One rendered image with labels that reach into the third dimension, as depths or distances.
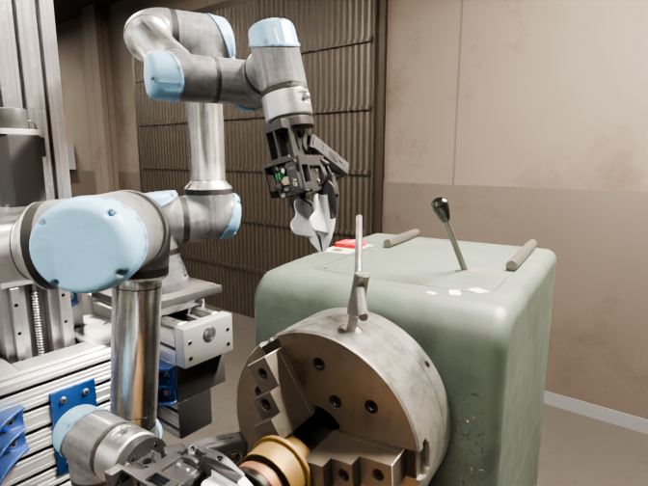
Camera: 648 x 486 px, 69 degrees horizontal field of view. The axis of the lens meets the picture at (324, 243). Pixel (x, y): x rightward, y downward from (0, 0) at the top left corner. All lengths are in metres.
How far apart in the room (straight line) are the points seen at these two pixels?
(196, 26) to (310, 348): 0.80
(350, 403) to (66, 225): 0.42
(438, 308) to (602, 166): 2.26
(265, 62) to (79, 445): 0.60
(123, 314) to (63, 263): 0.20
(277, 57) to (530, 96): 2.40
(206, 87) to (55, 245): 0.35
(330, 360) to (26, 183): 0.73
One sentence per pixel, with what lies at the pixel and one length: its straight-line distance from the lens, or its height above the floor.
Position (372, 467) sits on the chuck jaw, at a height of 1.10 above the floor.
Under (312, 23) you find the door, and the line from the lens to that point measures 3.84.
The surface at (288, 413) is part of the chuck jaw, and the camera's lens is 0.68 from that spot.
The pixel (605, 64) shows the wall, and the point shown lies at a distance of 2.99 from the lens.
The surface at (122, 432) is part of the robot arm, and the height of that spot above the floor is 1.12.
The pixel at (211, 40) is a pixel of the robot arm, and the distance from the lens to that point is 1.20.
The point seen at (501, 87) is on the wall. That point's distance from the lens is 3.10.
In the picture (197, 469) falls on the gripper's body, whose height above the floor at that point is 1.11.
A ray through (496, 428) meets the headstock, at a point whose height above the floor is 1.08.
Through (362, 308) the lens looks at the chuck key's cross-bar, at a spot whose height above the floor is 1.30.
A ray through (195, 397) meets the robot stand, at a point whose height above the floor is 0.93.
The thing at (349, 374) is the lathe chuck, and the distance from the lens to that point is 0.66.
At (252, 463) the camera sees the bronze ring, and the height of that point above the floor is 1.11.
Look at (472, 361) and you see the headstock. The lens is 0.75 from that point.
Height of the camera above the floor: 1.48
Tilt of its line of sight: 10 degrees down
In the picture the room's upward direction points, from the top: straight up
